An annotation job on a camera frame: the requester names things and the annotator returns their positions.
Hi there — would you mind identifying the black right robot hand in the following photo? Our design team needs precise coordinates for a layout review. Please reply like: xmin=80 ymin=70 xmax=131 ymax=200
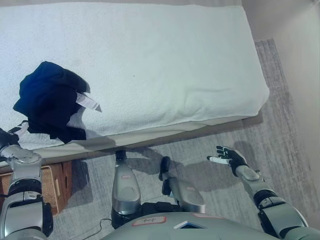
xmin=206 ymin=145 xmax=249 ymax=172

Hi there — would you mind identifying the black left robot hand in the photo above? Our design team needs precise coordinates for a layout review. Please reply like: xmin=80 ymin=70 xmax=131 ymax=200
xmin=0 ymin=119 xmax=30 ymax=149

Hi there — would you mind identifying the black garment with tag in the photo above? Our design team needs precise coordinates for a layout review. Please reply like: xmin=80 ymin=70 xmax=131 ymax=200
xmin=12 ymin=61 xmax=103 ymax=144

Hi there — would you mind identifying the brown wooden basket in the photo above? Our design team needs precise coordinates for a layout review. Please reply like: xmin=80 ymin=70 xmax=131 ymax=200
xmin=0 ymin=160 xmax=73 ymax=216

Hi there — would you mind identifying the low bed with beige duvet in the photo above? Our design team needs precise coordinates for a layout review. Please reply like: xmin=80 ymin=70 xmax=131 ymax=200
xmin=0 ymin=0 xmax=271 ymax=167

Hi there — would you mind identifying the grey floor rug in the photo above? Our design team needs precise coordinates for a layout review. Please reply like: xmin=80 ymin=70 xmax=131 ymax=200
xmin=49 ymin=37 xmax=320 ymax=240

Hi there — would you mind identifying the silver right robot leg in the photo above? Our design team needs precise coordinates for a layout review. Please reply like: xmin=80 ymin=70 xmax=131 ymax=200
xmin=158 ymin=156 xmax=207 ymax=214

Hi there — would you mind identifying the silver robot leg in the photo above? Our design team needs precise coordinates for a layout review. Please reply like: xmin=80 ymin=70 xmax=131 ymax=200
xmin=158 ymin=156 xmax=207 ymax=214
xmin=111 ymin=150 xmax=142 ymax=230

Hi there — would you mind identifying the silver robot torso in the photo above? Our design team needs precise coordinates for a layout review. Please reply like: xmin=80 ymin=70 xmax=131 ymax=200
xmin=101 ymin=212 xmax=283 ymax=240

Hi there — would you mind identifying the silver left robot leg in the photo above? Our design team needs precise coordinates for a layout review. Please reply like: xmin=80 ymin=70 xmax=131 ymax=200
xmin=111 ymin=150 xmax=142 ymax=230

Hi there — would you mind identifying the white towel blanket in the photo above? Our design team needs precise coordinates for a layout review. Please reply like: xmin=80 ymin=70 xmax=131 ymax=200
xmin=0 ymin=2 xmax=270 ymax=151

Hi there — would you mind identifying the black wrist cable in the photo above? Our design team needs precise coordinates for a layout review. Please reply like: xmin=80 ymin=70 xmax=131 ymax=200
xmin=84 ymin=218 xmax=113 ymax=240

